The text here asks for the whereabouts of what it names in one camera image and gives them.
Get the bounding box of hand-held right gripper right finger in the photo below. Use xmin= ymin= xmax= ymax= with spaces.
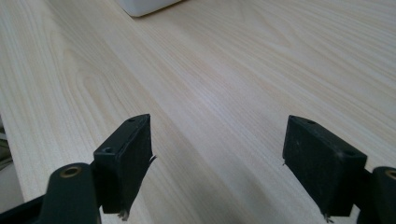
xmin=281 ymin=114 xmax=369 ymax=222

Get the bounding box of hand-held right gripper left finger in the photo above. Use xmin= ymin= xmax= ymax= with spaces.
xmin=92 ymin=113 xmax=154 ymax=221

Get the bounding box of white plastic storage box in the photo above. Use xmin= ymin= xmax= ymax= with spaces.
xmin=119 ymin=0 xmax=185 ymax=18

